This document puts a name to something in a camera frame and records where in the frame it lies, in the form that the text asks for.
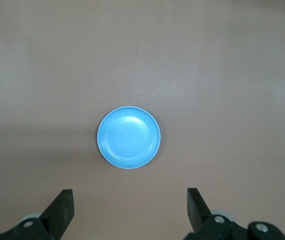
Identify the blue plate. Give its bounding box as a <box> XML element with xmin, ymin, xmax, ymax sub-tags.
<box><xmin>96</xmin><ymin>106</ymin><xmax>162</xmax><ymax>170</ymax></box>

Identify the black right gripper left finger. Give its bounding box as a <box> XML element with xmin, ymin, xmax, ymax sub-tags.
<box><xmin>0</xmin><ymin>189</ymin><xmax>74</xmax><ymax>240</ymax></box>

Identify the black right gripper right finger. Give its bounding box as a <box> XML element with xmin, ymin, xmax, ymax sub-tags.
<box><xmin>186</xmin><ymin>187</ymin><xmax>285</xmax><ymax>240</ymax></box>

